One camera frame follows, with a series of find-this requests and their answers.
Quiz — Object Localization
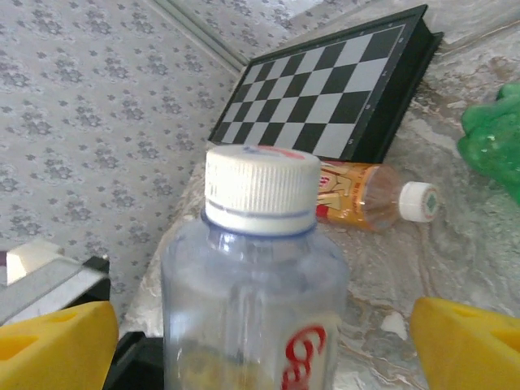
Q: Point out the large clear bottle white cap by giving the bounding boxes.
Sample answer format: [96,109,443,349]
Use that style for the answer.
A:
[160,144,351,390]

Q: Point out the black and grey chessboard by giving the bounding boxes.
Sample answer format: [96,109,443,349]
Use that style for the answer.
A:
[206,3,446,164]

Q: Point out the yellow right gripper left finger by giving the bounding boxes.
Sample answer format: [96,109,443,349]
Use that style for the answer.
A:
[0,300,119,390]

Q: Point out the orange label tea bottle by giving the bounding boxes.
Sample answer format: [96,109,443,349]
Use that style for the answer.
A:
[314,160,443,233]

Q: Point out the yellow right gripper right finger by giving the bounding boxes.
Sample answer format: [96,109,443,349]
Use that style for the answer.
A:
[408,295,520,390]

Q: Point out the green plastic bottle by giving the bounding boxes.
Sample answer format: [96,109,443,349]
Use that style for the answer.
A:
[458,80,520,196]

